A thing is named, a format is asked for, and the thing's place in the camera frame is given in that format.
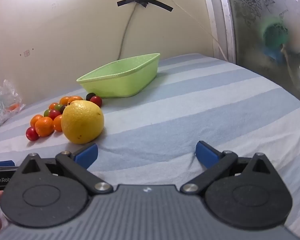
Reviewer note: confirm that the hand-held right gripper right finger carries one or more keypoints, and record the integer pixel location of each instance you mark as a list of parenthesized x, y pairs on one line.
[(206, 155)]

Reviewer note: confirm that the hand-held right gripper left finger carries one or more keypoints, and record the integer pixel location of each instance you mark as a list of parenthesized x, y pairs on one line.
[(86, 155)]

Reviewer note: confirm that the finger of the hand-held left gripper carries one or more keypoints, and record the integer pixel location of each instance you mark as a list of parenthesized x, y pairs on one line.
[(1, 163)]

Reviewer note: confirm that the large yellow orange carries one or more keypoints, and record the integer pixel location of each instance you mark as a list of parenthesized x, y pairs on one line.
[(82, 121)]

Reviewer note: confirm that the red cherry tomato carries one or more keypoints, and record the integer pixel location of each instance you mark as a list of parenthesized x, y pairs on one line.
[(53, 114), (97, 101), (32, 133)]

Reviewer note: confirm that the dark purple cherry tomato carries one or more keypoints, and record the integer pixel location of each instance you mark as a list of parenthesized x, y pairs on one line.
[(90, 96), (62, 109)]

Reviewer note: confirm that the green cherry tomato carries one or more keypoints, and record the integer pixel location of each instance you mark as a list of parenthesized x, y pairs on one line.
[(46, 113), (58, 107)]

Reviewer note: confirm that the light green plastic basket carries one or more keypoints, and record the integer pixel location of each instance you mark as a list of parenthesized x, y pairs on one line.
[(120, 85)]

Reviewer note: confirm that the blue striped bedsheet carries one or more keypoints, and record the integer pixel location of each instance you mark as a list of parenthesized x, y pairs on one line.
[(190, 105)]

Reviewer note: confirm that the orange item in bag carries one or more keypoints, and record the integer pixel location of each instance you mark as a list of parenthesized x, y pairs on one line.
[(13, 107)]

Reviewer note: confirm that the clear plastic bag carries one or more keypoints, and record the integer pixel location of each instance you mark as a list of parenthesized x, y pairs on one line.
[(2, 97)]

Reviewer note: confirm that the blue object behind glass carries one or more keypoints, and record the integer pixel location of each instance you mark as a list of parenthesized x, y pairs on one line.
[(271, 53)]

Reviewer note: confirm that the green object behind glass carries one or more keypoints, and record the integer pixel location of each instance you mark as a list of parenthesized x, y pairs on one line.
[(265, 27)]

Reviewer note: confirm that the frosted patterned glass door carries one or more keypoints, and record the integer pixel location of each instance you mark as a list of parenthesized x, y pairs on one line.
[(252, 17)]

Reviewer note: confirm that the small square wall sticker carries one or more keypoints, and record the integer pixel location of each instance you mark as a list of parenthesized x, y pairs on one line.
[(27, 53)]

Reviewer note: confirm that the white door frame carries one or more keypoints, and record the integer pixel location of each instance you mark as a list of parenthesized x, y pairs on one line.
[(220, 17)]

